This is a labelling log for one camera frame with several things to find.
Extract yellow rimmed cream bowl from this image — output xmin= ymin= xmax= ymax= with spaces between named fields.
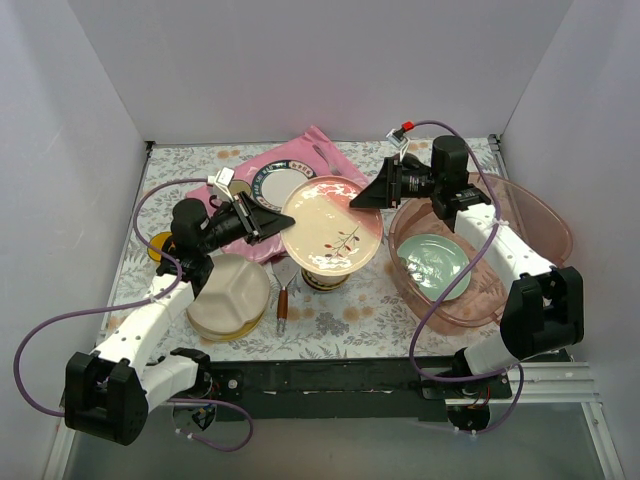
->
xmin=302 ymin=269 xmax=349 ymax=290

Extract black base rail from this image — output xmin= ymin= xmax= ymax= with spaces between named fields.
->
xmin=177 ymin=353 xmax=517 ymax=422

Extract pink cream branch plate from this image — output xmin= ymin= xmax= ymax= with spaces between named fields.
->
xmin=281 ymin=176 xmax=384 ymax=277

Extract yellow orange cup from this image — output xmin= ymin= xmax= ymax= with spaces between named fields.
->
xmin=147 ymin=231 xmax=171 ymax=263

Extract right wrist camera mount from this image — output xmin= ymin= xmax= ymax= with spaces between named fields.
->
xmin=386 ymin=121 xmax=415 ymax=158

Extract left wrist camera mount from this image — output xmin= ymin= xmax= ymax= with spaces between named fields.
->
xmin=206 ymin=167 xmax=235 ymax=202

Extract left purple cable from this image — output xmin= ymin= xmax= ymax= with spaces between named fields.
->
xmin=13 ymin=177 xmax=256 ymax=454

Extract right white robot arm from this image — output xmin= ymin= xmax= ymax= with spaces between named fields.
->
xmin=350 ymin=128 xmax=585 ymax=398

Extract green rimmed white plate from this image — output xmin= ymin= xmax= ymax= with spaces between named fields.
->
xmin=251 ymin=159 xmax=316 ymax=212

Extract cream divided plate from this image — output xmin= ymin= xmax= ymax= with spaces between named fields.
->
xmin=187 ymin=254 xmax=271 ymax=336

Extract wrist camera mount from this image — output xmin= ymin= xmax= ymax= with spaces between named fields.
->
xmin=206 ymin=167 xmax=235 ymax=202
xmin=386 ymin=121 xmax=415 ymax=158

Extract yellow bottom plate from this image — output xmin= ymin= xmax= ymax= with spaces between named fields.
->
xmin=201 ymin=312 xmax=264 ymax=342

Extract mint green flower plate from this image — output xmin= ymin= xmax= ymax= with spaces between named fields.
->
xmin=397 ymin=234 xmax=469 ymax=301

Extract metal spatula wooden handle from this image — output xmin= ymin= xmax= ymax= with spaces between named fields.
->
xmin=272 ymin=256 xmax=297 ymax=336

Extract cream mug black handle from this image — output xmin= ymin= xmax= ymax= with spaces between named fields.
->
xmin=209 ymin=180 xmax=251 ymax=207

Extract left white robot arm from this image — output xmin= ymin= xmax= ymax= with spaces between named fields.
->
xmin=64 ymin=193 xmax=295 ymax=445

